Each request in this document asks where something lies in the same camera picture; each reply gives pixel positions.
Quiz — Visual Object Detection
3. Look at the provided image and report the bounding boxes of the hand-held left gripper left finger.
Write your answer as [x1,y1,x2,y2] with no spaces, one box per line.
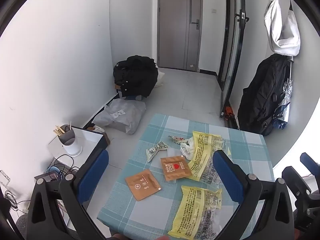
[26,149,110,240]

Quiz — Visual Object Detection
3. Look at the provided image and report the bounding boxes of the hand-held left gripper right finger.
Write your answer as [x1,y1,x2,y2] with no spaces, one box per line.
[212,150,297,240]

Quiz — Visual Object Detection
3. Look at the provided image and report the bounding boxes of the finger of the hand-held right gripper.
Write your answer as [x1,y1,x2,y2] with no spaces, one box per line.
[282,166,313,205]
[299,152,320,178]

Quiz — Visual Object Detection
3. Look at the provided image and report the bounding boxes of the yellow plastic food wrapper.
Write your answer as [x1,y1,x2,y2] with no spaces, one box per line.
[186,131,232,184]
[167,185,223,239]

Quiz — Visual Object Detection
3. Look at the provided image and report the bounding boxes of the white plastic bag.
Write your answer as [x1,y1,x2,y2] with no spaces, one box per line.
[179,137,197,160]

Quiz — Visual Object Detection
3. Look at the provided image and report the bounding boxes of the plain brown paper packet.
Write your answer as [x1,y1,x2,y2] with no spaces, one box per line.
[125,169,162,202]

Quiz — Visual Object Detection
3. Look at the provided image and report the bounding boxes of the brown packet with red heart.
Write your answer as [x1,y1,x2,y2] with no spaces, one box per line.
[160,155,192,182]

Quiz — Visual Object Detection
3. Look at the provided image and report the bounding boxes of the red white snack wrapper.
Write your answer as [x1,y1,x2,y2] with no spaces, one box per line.
[168,135,187,144]

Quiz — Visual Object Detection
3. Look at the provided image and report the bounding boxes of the white green snack wrapper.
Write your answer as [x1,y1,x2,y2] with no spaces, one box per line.
[146,141,168,162]

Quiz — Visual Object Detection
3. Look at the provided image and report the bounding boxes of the white and dark blue box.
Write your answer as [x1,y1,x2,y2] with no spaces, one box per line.
[47,126,110,170]

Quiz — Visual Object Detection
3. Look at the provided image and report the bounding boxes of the small blue device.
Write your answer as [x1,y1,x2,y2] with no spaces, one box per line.
[45,166,62,180]

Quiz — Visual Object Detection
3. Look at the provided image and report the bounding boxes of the grey white utensil holder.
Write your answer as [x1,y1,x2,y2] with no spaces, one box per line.
[58,124,83,157]

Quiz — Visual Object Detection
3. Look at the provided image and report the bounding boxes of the bundle of wooden chopsticks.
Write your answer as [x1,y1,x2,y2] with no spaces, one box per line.
[53,121,73,137]

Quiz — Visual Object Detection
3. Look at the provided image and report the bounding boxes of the grey parcel bag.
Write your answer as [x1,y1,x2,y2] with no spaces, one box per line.
[92,98,146,135]

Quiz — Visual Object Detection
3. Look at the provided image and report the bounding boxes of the silver folded umbrella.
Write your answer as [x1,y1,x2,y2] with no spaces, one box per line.
[274,60,293,129]

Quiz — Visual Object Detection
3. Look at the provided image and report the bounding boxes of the teal plaid tablecloth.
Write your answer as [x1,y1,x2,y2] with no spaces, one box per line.
[97,113,274,240]

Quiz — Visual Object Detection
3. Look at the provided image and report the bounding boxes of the black backpack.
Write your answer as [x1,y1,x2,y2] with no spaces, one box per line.
[237,53,292,136]

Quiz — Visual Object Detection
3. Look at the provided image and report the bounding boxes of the clear acrylic holder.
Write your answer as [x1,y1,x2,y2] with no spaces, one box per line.
[0,170,11,187]

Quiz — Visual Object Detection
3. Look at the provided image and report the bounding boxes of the black jacket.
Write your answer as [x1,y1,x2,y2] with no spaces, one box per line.
[113,55,159,98]

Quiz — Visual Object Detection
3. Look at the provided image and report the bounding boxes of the black framed glass door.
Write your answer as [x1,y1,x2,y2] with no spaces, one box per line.
[217,0,247,119]

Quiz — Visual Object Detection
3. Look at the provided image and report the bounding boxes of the white hanging bag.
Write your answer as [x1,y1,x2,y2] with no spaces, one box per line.
[264,0,300,56]

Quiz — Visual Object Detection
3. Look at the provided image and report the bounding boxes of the grey entrance door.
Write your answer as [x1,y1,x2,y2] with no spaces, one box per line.
[157,0,203,72]

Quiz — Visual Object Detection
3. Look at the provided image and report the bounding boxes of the tangle of black cables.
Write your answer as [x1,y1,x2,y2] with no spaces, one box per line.
[46,154,80,180]

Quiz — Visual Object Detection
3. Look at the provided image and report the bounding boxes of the thin black floor cables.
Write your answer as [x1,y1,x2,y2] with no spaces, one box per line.
[4,190,28,212]

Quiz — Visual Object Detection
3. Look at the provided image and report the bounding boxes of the black glass door handle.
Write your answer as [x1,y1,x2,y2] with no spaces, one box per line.
[235,10,250,23]

